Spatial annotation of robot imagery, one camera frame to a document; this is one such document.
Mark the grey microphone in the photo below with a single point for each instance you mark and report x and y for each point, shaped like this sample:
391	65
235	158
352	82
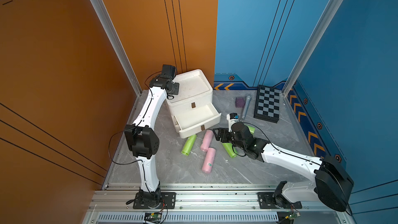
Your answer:
246	106

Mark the green circuit board right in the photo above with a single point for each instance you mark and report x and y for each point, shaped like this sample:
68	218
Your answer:
292	217

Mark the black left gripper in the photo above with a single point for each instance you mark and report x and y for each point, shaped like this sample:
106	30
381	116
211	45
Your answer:
176	87

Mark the green roll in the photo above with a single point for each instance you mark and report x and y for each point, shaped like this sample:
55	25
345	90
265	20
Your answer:
188	145
230	149
251	129

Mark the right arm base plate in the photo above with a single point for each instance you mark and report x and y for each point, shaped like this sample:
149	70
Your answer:
267	200

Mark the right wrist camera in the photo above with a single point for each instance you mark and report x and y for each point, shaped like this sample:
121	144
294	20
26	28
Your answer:
232	118

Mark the purple small block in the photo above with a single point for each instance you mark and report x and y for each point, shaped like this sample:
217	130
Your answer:
239	102

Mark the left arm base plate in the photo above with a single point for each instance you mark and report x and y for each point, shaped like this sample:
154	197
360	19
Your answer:
146	200

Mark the green roll far left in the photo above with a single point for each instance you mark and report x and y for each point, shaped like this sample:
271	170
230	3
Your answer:
188	145

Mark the pink roll upper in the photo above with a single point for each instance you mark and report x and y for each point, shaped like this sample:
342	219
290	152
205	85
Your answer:
207	140

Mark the pink roll lower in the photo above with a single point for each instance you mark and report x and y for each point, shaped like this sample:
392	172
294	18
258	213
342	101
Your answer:
209	160

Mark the black white chessboard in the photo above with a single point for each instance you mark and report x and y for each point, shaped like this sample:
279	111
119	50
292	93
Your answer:
267	105

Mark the white drawer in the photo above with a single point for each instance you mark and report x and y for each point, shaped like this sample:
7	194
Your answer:
196	120

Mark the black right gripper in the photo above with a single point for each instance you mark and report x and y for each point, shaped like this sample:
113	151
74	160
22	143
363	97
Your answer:
225	131

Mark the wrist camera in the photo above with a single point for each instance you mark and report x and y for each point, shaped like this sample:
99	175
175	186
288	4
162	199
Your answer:
168	72
232	118

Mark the green roll centre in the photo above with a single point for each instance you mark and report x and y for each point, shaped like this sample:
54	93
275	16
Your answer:
230	149

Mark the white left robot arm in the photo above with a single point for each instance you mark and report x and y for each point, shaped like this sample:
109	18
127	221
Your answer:
140	136

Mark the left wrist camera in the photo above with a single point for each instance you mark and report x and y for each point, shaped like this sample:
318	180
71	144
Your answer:
168	72

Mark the green roll right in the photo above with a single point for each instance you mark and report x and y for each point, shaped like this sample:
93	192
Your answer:
251	129

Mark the green circuit board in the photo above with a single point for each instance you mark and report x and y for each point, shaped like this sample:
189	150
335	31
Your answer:
292	217
152	218

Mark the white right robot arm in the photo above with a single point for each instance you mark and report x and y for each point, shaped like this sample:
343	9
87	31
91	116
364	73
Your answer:
327	181

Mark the green circuit board left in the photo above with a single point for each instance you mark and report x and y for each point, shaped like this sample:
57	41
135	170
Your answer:
152	218

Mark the pink roll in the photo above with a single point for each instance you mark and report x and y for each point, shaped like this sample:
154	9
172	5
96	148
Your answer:
207	140
209	160

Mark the white plastic drawer cabinet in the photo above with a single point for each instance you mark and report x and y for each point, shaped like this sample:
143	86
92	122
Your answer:
194	91

